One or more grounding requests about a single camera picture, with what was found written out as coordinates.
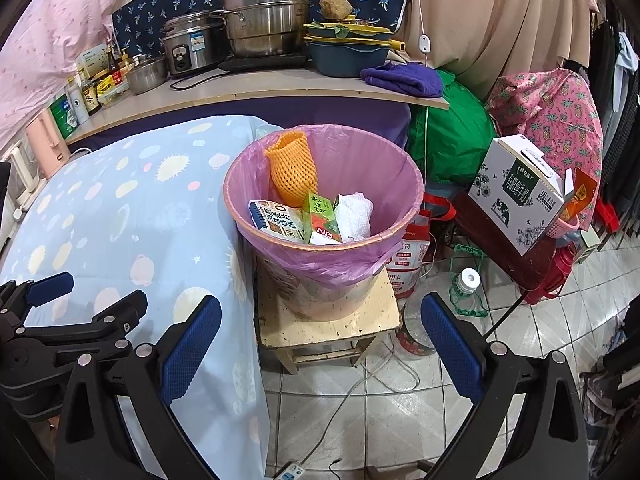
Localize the green white box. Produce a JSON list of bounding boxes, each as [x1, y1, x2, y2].
[[47, 94, 78, 138]]

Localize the black induction cooker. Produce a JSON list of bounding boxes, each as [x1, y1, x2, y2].
[[217, 52, 311, 73]]

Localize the large clear water jug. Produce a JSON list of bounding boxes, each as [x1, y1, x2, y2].
[[397, 267, 483, 358]]

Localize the pale pink cloth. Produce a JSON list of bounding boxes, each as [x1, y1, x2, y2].
[[0, 0, 138, 146]]

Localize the orange red packet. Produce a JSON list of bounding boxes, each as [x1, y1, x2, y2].
[[562, 167, 598, 221]]

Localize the white plastic appliance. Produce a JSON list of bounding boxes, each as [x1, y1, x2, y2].
[[10, 140, 41, 211]]

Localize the dark teal basin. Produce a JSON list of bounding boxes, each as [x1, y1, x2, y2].
[[306, 40, 397, 79]]

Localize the pink lined trash bin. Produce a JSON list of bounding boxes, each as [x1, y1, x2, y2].
[[222, 124, 426, 321]]

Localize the red thermos bottle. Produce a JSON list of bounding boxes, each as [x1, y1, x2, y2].
[[522, 245, 573, 306]]

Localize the dark sauce bottle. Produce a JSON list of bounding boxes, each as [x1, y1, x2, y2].
[[80, 77, 101, 113]]

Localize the white blue cable switch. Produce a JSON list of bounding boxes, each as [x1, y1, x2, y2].
[[272, 462, 307, 480]]

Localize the orange snack packet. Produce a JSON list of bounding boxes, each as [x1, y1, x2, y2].
[[248, 200, 307, 246]]

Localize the pink plastic basket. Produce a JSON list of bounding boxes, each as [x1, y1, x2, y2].
[[545, 212, 581, 241]]

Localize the pink electric kettle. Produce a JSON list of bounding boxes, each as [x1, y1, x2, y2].
[[25, 110, 68, 181]]

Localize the green plastic bag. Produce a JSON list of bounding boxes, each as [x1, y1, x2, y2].
[[406, 69, 498, 186]]

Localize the dark red stool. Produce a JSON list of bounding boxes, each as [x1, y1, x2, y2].
[[452, 192, 558, 291]]

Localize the white bottle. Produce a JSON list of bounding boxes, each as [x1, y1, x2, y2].
[[66, 82, 90, 126]]

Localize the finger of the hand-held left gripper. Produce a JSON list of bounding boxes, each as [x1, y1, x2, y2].
[[0, 271, 76, 332], [30, 289, 149, 351]]

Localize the beige curtain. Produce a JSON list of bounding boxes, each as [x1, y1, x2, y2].
[[400, 0, 601, 103]]

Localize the white floor cable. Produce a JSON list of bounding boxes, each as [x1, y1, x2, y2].
[[299, 337, 422, 466]]

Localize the dark clothes pile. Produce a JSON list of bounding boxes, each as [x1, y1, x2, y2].
[[580, 295, 640, 461]]

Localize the thin black floor cable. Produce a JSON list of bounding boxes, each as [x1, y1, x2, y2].
[[482, 287, 528, 338]]

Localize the yellow rimmed teal pan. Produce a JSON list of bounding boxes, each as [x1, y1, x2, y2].
[[302, 19, 405, 52]]

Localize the light blue dotted blanket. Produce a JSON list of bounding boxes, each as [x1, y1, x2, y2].
[[0, 115, 281, 480]]

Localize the white printed carton box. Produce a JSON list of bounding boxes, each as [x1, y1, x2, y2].
[[467, 135, 576, 256]]

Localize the pink floral cloth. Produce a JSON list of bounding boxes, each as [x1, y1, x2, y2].
[[487, 70, 603, 211]]

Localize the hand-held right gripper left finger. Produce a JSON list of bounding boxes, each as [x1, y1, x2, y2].
[[55, 295, 223, 480]]

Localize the navy printed cloth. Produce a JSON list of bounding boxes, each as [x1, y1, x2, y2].
[[111, 0, 411, 61]]

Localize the purple table skirt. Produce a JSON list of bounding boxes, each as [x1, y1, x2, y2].
[[70, 92, 411, 151]]

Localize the red label sauce bottle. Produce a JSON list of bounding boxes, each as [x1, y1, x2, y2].
[[107, 49, 124, 86]]

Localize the red white printed bag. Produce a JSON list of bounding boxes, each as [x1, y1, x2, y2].
[[392, 210, 433, 301]]

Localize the hanging clothes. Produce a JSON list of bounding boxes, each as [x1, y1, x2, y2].
[[582, 0, 640, 271]]

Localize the orange foam fruit net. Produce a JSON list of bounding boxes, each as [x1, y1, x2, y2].
[[264, 130, 319, 207]]

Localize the small steel pot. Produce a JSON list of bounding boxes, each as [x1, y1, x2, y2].
[[125, 55, 170, 95]]

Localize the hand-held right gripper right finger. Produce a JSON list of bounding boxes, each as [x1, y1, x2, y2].
[[420, 292, 591, 480]]

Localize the white tissue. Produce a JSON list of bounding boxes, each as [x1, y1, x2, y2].
[[334, 192, 374, 239]]

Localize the brown loofah sponge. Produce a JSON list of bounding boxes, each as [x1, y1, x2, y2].
[[319, 0, 355, 22]]

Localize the black power cable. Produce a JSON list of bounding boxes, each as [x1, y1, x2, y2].
[[170, 70, 231, 92]]

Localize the green cardboard box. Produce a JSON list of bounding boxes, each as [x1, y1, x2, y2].
[[302, 192, 345, 246]]

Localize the silver rice cooker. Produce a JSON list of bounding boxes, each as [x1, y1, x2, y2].
[[161, 10, 231, 77]]

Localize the clear food container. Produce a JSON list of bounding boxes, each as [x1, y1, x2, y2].
[[97, 82, 132, 107]]

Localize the green plastic jug carrier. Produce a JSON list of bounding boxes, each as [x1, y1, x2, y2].
[[447, 245, 489, 319]]

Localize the stainless steel steamer pot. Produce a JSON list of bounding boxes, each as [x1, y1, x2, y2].
[[210, 0, 328, 58]]

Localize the white green carton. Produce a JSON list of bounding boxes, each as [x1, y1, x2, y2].
[[75, 44, 113, 81]]

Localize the wooden stool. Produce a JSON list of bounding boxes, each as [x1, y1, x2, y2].
[[255, 262, 403, 376]]

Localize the purple folded cloth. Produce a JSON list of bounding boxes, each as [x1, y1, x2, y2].
[[360, 60, 445, 98]]

